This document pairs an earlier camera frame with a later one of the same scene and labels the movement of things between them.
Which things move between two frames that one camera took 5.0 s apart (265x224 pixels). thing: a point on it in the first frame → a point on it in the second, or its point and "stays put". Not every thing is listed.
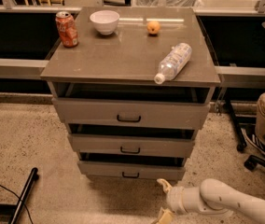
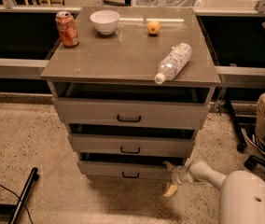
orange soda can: (67, 29) stays put
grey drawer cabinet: (130, 87) stays put
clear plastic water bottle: (174, 63) stays put
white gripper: (172, 198) → (178, 175)
